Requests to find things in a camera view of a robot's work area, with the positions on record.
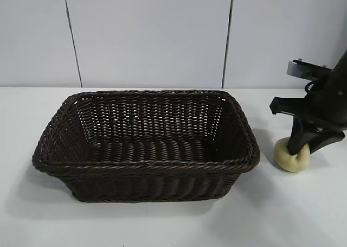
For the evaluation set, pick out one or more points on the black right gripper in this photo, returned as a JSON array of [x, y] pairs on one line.
[[336, 108]]

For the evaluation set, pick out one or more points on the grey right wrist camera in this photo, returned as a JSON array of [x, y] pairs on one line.
[[306, 68]]

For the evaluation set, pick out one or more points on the pale yellow egg yolk pastry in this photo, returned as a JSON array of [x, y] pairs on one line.
[[284, 160]]

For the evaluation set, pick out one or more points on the dark brown wicker basket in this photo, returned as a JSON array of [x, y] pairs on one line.
[[149, 182]]

